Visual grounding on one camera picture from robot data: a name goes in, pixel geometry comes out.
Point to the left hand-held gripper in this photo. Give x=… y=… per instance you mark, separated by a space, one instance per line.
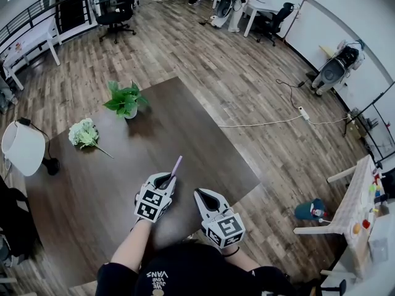
x=148 y=202

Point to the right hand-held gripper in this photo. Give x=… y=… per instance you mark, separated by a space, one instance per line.
x=228 y=227

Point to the purple straw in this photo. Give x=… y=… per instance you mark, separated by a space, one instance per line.
x=176 y=165

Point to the person's right forearm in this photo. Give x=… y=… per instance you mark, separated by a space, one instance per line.
x=237 y=260

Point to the person's left forearm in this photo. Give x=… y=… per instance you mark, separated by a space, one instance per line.
x=129 y=245

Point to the black wrist band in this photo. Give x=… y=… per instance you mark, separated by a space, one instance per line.
x=231 y=254

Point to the person's black t-shirt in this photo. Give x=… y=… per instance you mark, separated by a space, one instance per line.
x=185 y=267

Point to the teal waste bin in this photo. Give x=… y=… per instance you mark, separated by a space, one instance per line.
x=305 y=210

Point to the potted green plant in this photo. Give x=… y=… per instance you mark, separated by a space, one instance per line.
x=123 y=99

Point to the white flower bouquet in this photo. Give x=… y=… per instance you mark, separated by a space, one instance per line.
x=81 y=133

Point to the white power strip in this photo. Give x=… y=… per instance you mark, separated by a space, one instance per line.
x=304 y=113

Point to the white side table with items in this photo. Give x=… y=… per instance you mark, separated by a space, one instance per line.
x=351 y=202

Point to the white shade table lamp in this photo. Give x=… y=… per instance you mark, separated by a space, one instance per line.
x=23 y=148

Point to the orange fruit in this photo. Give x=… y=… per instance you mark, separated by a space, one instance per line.
x=357 y=228

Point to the black office chair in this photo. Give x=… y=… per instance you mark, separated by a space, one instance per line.
x=15 y=214
x=115 y=17
x=277 y=20

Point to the cardboard box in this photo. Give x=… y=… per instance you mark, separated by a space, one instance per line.
x=361 y=132

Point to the whiteboard on stand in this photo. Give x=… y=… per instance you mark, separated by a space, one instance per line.
x=370 y=101

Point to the black metal railing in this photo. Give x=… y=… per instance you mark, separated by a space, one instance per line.
x=74 y=14

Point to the wooden coat stand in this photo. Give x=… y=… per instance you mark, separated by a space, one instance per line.
x=297 y=12

